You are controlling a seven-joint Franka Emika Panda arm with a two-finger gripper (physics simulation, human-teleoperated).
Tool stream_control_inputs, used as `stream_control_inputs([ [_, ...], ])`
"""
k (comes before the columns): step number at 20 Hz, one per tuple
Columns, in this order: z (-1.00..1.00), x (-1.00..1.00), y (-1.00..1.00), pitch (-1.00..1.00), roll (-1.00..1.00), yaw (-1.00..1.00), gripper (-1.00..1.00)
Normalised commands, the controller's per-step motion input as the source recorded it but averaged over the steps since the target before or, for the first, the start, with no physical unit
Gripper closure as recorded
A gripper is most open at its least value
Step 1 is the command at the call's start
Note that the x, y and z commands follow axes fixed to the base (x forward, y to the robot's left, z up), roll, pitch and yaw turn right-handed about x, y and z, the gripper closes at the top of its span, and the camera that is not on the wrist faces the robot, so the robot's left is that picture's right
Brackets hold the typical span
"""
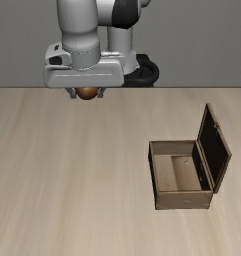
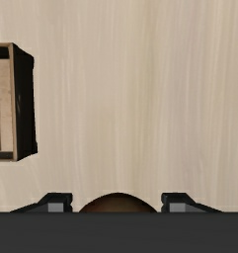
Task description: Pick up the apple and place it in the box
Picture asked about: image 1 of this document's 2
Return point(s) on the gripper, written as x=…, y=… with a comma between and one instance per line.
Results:
x=82, y=75

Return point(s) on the red-brown apple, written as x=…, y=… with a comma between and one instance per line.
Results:
x=86, y=93

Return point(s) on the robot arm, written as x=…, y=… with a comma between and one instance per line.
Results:
x=78, y=26

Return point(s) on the brown wooden box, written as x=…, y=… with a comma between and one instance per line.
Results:
x=178, y=176

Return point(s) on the brown wooden box lid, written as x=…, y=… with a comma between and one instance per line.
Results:
x=214, y=146

